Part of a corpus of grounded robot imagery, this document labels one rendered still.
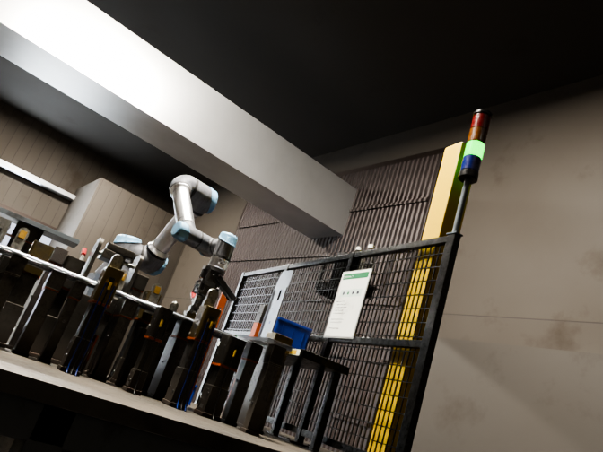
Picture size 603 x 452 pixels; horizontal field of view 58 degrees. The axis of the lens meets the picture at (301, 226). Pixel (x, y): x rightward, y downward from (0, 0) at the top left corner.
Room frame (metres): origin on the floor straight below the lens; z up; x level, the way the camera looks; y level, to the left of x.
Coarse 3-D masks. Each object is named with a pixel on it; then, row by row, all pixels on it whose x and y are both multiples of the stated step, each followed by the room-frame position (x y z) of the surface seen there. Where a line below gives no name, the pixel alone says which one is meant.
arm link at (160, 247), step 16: (192, 192) 2.34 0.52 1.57; (208, 192) 2.38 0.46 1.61; (192, 208) 2.41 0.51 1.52; (208, 208) 2.42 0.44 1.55; (160, 240) 2.53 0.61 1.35; (176, 240) 2.55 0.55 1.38; (144, 256) 2.56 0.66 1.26; (160, 256) 2.57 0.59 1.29; (144, 272) 2.63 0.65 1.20; (160, 272) 2.63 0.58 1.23
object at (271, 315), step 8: (288, 272) 2.22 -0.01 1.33; (280, 280) 2.26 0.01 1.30; (288, 280) 2.19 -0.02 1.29; (280, 288) 2.24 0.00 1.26; (272, 296) 2.28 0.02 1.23; (280, 296) 2.22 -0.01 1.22; (272, 304) 2.26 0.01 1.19; (280, 304) 2.19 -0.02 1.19; (272, 312) 2.24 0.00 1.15; (264, 320) 2.28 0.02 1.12; (272, 320) 2.21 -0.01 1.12; (264, 328) 2.26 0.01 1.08; (272, 328) 2.19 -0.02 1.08; (264, 336) 2.24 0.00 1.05
